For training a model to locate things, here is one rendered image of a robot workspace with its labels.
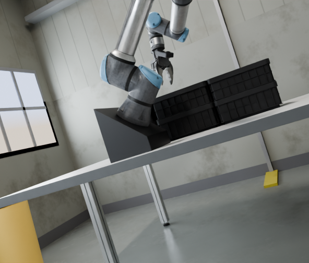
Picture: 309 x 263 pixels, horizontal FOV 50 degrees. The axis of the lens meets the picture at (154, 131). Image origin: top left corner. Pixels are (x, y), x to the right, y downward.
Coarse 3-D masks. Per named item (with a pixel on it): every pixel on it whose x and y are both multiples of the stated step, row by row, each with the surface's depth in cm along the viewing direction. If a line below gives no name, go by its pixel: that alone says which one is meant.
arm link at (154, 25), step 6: (156, 12) 165; (150, 18) 164; (156, 18) 164; (162, 18) 167; (150, 24) 164; (156, 24) 164; (162, 24) 166; (150, 30) 172; (156, 30) 169; (162, 30) 167
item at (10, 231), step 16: (0, 208) 256; (16, 208) 262; (0, 224) 255; (16, 224) 260; (32, 224) 275; (0, 240) 255; (16, 240) 258; (32, 240) 268; (0, 256) 257; (16, 256) 257; (32, 256) 265
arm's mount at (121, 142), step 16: (96, 112) 137; (112, 112) 145; (112, 128) 135; (128, 128) 133; (144, 128) 140; (160, 128) 153; (112, 144) 136; (128, 144) 134; (144, 144) 131; (160, 144) 141; (112, 160) 137
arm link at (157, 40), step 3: (153, 39) 176; (156, 39) 176; (159, 39) 176; (162, 39) 177; (150, 42) 177; (153, 42) 176; (156, 42) 176; (159, 42) 176; (162, 42) 177; (150, 45) 179; (153, 45) 176
